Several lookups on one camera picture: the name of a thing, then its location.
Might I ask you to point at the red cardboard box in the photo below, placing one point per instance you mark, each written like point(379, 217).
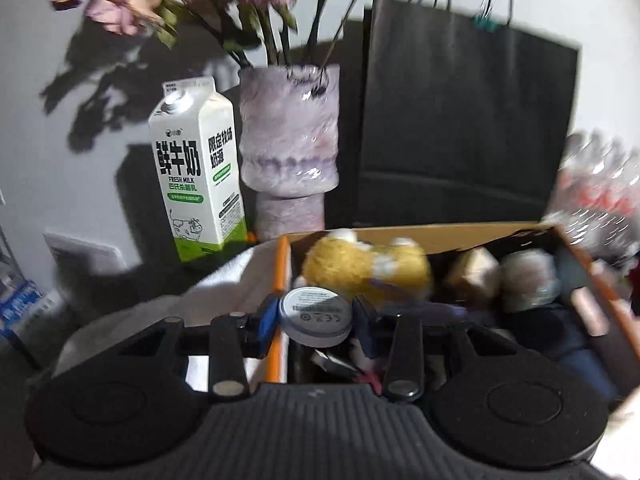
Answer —
point(425, 237)

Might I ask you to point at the white and green milk carton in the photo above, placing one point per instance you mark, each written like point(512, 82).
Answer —
point(190, 170)

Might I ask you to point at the grey rounded object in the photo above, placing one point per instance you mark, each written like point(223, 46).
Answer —
point(530, 280)

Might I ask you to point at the metal storage rack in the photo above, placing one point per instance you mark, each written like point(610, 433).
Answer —
point(20, 305)

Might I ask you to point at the round grey disc device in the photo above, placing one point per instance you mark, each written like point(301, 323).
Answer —
point(315, 315)

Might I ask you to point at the black paper bag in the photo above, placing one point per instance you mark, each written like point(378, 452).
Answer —
point(460, 110)

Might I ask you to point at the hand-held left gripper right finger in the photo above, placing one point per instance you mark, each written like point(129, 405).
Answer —
point(362, 325)

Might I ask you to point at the white fleece blanket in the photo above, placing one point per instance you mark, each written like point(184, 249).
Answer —
point(220, 285)

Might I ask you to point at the pack of water bottles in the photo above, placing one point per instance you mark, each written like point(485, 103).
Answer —
point(595, 190)

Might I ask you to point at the dark blue zip pouch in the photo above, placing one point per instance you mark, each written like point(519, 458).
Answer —
point(565, 355)

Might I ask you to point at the white wall socket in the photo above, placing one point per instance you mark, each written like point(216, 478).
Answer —
point(85, 255)

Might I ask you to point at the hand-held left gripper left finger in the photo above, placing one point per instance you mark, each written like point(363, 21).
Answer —
point(267, 320)

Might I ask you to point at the beige soft object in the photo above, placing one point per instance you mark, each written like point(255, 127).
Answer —
point(472, 275)

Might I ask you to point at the dried flower bouquet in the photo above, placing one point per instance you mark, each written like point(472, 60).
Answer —
point(122, 2)

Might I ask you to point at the white and yellow plush toy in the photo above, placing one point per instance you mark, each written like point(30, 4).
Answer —
point(345, 265)

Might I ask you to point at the pink rectangular object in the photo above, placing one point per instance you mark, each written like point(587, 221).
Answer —
point(590, 310)

